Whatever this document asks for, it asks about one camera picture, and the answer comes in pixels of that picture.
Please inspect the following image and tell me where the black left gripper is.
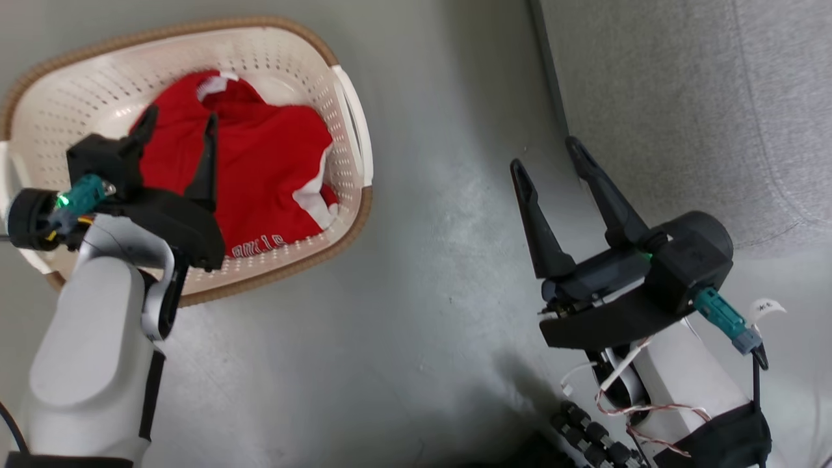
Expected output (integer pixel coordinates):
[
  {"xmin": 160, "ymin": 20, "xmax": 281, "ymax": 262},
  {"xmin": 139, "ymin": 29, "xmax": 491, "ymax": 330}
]
[{"xmin": 67, "ymin": 105, "xmax": 226, "ymax": 272}]

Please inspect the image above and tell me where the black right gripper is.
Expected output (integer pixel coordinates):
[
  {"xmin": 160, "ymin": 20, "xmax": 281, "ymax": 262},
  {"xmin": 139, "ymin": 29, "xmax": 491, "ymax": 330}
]
[{"xmin": 510, "ymin": 135, "xmax": 691, "ymax": 350}]

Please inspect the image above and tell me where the red and white jersey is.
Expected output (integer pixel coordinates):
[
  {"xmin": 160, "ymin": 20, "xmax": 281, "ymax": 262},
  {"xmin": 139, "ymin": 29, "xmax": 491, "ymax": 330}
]
[{"xmin": 128, "ymin": 70, "xmax": 340, "ymax": 259}]

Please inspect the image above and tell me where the grey fabric sofa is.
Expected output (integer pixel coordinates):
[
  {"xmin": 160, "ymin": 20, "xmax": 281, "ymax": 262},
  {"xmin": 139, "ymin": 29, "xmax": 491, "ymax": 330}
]
[{"xmin": 528, "ymin": 0, "xmax": 832, "ymax": 468}]

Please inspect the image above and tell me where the white perforated laundry basket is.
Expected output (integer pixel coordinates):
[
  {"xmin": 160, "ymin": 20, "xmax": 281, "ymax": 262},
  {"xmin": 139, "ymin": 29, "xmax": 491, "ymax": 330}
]
[{"xmin": 0, "ymin": 16, "xmax": 374, "ymax": 307}]

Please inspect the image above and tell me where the teal camera cable connector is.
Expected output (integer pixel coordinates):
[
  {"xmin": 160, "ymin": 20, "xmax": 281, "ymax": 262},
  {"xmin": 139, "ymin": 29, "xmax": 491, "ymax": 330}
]
[
  {"xmin": 49, "ymin": 174, "xmax": 116, "ymax": 236},
  {"xmin": 691, "ymin": 286, "xmax": 762, "ymax": 355}
]

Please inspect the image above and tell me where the red and white twisted wire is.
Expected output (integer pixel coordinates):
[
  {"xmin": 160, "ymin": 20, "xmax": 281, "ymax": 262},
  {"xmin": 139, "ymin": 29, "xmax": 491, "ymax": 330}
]
[{"xmin": 595, "ymin": 337, "xmax": 714, "ymax": 457}]

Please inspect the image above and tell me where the white paper cable tag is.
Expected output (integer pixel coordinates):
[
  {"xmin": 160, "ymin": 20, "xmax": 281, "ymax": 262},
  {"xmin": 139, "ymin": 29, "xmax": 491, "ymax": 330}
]
[{"xmin": 747, "ymin": 298, "xmax": 787, "ymax": 326}]

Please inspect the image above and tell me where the black ribbed cable conduit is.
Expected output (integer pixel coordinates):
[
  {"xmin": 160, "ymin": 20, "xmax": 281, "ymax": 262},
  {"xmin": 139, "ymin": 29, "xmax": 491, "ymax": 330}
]
[{"xmin": 551, "ymin": 400, "xmax": 647, "ymax": 468}]

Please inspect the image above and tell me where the thin black camera cable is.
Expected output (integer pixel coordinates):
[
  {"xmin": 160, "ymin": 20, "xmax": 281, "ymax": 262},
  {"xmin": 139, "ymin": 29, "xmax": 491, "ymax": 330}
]
[{"xmin": 751, "ymin": 344, "xmax": 771, "ymax": 407}]

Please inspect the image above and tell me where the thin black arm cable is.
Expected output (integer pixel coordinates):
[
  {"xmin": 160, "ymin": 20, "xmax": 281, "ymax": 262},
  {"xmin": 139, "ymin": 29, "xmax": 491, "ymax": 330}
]
[{"xmin": 0, "ymin": 402, "xmax": 30, "ymax": 456}]

